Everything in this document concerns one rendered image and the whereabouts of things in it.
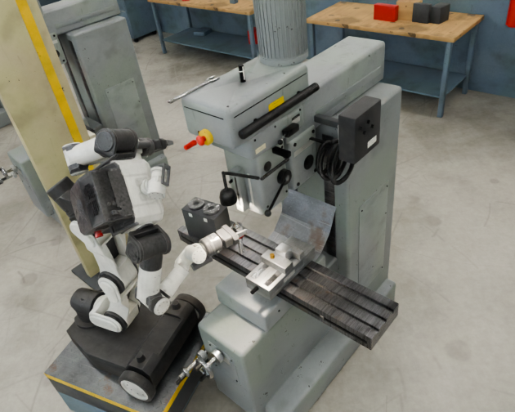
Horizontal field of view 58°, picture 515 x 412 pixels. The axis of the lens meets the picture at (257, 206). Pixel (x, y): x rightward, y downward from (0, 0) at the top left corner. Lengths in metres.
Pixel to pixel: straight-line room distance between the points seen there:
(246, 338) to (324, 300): 0.43
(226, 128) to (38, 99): 1.86
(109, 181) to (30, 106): 1.57
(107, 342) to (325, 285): 1.24
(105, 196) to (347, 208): 1.18
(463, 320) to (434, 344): 0.28
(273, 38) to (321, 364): 1.82
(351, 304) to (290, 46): 1.13
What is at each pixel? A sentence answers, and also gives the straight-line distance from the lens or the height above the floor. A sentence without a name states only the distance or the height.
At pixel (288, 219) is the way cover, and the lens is 2.56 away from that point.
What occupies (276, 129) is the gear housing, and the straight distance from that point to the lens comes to 1.86.
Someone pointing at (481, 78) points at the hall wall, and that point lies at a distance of 6.12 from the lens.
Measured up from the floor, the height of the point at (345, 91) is 1.65.
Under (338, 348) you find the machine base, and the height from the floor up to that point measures 0.20.
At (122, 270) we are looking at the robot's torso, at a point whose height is 1.08.
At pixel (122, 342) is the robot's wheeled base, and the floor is 0.57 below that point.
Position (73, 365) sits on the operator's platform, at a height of 0.40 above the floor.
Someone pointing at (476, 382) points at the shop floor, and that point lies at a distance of 3.14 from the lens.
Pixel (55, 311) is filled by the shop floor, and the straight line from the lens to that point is 3.92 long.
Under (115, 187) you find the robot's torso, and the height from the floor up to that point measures 1.65.
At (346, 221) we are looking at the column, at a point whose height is 1.03.
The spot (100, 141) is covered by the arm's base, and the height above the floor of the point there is 1.77.
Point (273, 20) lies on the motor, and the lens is 1.86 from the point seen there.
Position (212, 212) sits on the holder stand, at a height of 1.14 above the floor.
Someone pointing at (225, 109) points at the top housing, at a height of 1.89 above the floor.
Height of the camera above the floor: 2.59
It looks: 38 degrees down
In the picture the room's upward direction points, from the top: 9 degrees counter-clockwise
